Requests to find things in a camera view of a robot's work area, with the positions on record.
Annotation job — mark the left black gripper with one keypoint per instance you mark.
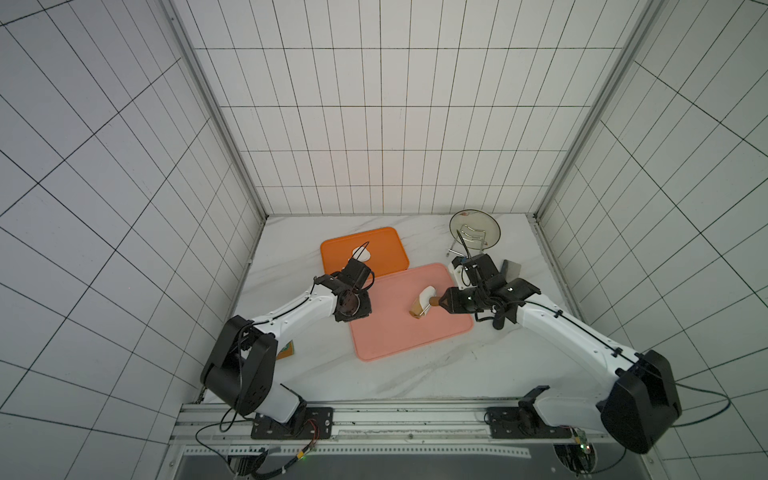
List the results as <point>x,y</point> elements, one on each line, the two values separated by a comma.
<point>364,311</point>

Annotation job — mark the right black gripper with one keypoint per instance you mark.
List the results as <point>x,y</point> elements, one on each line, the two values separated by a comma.
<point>455,300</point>

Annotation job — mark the white dough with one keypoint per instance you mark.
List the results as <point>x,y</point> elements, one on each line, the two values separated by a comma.
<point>362,253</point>
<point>426,296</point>

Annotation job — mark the wooden dough roller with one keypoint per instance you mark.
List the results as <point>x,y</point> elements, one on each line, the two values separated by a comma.
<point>417,312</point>

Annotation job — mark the pink silicone mat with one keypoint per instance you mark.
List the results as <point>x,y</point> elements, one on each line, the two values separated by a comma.
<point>391,329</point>

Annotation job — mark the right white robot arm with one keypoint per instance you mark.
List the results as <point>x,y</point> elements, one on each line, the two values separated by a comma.
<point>631,396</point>

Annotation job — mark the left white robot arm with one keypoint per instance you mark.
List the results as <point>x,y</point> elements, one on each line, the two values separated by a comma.
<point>240,368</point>

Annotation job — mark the white dough on orange mat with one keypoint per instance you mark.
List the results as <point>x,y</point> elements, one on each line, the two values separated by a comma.
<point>362,253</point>

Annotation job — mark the orange silicone mat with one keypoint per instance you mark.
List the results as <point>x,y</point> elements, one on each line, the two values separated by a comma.
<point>380,249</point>

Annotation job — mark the green orange flour packet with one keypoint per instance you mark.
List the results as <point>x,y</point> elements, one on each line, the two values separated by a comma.
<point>287,351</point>

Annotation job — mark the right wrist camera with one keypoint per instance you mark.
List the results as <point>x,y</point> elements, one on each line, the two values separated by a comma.
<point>459,273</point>

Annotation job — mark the black handled metal scraper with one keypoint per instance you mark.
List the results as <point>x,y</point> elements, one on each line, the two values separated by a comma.
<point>509,270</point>

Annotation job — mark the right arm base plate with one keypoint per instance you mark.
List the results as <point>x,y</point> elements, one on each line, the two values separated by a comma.
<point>522,421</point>

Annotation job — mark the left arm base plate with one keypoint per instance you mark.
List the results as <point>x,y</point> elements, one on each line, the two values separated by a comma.
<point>309,423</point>

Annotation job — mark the aluminium mounting rail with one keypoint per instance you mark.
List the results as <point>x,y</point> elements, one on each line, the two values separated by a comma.
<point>375,427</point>

